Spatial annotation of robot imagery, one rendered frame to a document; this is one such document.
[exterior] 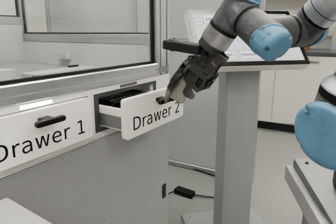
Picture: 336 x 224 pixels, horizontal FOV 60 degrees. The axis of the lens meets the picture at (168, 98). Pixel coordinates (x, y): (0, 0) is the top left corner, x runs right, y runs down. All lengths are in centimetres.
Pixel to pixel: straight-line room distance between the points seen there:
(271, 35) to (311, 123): 20
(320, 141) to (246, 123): 95
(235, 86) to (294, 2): 277
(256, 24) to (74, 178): 60
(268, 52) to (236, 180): 102
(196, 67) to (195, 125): 160
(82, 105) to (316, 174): 59
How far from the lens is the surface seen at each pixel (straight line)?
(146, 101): 82
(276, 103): 343
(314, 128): 53
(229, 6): 70
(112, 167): 95
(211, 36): 72
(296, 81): 337
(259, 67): 132
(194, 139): 237
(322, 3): 70
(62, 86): 77
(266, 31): 63
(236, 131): 146
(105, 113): 84
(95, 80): 84
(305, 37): 73
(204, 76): 73
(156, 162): 114
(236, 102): 141
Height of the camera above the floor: 110
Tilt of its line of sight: 13 degrees down
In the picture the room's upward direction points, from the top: straight up
